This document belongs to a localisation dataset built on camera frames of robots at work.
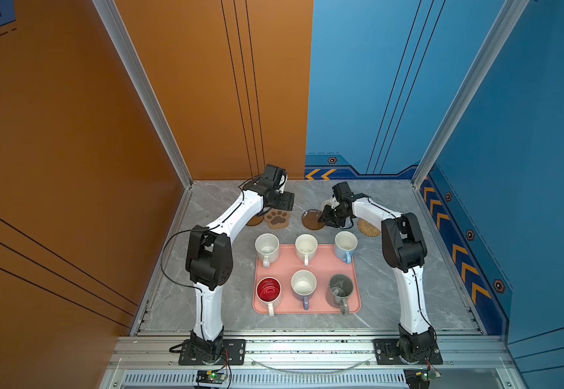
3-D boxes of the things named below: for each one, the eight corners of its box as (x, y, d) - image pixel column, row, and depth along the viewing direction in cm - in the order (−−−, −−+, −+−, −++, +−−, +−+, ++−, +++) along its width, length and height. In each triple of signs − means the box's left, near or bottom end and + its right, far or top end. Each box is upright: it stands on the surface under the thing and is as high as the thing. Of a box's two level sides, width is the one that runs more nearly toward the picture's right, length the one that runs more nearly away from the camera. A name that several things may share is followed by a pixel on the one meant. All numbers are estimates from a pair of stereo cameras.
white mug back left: (255, 272, 91) (252, 262, 84) (258, 244, 98) (255, 233, 92) (278, 272, 91) (277, 262, 84) (279, 244, 98) (278, 232, 92)
